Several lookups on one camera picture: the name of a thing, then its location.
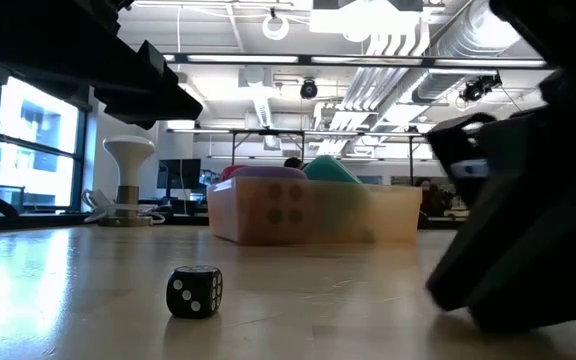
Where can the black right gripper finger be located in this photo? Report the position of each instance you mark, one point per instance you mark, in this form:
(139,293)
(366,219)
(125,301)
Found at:
(543,265)
(455,270)

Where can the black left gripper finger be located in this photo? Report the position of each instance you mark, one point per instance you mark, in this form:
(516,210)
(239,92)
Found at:
(138,85)

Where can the orange translucent plastic bin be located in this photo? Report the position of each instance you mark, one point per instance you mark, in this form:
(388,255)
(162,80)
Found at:
(393,215)

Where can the large red foam die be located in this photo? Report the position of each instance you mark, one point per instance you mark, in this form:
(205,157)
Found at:
(230,172)

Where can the large purple foam die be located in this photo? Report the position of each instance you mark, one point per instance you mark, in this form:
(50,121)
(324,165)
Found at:
(268,173)

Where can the large cyan foam die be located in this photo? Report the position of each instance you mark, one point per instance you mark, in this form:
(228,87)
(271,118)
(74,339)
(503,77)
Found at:
(328,171)

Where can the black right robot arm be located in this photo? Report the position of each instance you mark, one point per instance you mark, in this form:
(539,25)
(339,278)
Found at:
(568,30)

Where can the white bulb lamp metal base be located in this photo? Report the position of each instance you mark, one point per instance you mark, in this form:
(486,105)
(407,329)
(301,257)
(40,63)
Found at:
(129,150)

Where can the black computer monitor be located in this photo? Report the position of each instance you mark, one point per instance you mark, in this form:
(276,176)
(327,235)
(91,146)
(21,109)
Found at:
(178,174)

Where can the black overhead light bar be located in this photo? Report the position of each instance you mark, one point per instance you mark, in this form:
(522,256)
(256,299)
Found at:
(428,61)

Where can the person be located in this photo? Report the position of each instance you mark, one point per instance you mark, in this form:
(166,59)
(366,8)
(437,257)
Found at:
(293,162)

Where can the small black die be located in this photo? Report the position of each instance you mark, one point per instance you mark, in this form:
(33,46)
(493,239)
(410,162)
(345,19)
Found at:
(193,280)

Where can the black ceiling camera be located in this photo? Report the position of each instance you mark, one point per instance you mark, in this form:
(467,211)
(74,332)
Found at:
(308,90)
(473,91)

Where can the silver ventilation duct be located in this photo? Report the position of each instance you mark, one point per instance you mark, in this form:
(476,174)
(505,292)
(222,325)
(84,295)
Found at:
(468,35)

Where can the black background frame rig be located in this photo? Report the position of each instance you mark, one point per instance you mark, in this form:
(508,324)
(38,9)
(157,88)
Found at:
(268,132)

